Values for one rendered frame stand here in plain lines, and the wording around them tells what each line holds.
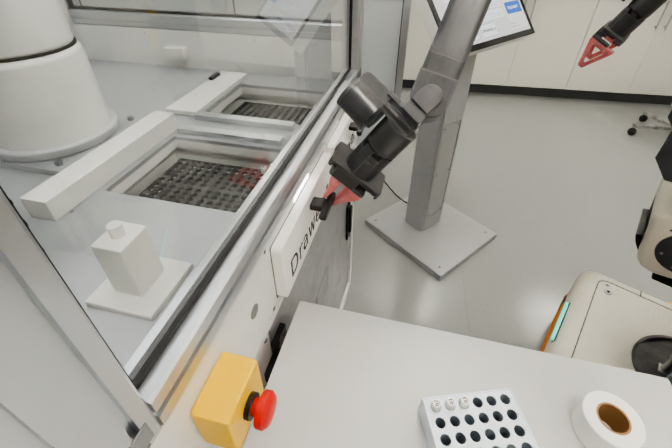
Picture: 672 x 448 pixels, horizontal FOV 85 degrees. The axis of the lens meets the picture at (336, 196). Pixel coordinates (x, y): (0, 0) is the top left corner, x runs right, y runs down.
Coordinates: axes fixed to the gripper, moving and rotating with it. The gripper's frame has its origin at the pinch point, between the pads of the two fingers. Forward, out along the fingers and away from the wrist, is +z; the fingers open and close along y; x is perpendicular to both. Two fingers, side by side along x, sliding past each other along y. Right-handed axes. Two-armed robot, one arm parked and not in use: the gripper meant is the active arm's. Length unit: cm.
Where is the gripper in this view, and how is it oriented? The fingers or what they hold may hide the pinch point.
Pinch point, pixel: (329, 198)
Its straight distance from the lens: 67.3
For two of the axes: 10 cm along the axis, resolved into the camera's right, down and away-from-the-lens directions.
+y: -7.8, -5.9, -1.9
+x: -2.4, 5.7, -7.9
